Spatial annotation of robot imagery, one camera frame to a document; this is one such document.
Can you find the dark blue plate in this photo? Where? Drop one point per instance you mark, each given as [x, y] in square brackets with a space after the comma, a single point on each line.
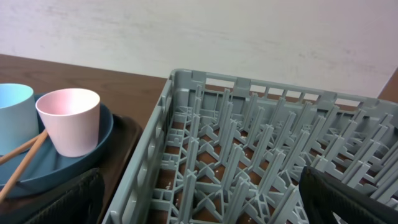
[48, 168]

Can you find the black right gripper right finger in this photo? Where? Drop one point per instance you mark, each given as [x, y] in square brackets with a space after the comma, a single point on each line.
[324, 196]

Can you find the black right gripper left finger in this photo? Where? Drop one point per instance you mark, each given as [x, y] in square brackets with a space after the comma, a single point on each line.
[77, 201]

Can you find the wooden chopstick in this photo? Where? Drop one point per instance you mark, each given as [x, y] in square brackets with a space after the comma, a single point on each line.
[39, 140]
[27, 145]

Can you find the pink cup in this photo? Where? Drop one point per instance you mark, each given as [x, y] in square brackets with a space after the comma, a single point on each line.
[71, 117]

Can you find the brown serving tray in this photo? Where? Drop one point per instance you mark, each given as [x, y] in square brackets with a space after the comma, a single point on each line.
[112, 164]

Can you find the light blue cup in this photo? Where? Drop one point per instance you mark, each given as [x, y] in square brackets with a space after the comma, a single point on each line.
[18, 116]

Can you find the grey dishwasher rack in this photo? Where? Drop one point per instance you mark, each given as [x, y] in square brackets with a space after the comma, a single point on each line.
[224, 149]

